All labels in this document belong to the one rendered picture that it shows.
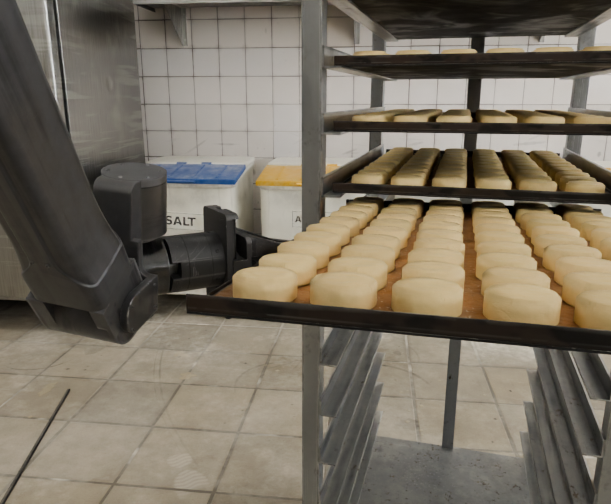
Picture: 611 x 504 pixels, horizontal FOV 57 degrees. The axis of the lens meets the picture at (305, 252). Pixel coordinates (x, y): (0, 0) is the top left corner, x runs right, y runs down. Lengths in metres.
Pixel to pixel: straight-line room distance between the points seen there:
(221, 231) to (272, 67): 2.75
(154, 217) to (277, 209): 2.15
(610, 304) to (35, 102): 0.37
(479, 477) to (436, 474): 0.11
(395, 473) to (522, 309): 1.22
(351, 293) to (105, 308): 0.19
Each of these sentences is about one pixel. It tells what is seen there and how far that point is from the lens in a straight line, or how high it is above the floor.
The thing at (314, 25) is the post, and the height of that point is 1.18.
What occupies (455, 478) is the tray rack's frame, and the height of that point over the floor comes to 0.15.
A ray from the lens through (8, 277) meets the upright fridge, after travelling 2.97.
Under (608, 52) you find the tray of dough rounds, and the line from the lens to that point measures 0.84.
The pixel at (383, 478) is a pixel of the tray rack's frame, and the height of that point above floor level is 0.15.
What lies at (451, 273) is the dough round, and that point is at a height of 0.96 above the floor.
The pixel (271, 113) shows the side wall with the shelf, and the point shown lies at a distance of 3.29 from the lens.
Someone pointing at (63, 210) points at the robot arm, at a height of 1.02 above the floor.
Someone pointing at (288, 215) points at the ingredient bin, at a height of 0.55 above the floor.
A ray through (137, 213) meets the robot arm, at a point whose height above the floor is 0.99.
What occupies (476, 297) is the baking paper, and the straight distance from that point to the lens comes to 0.47.
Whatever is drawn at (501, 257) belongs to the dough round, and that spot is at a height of 0.95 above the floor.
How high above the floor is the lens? 1.09
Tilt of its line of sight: 15 degrees down
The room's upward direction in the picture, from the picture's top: straight up
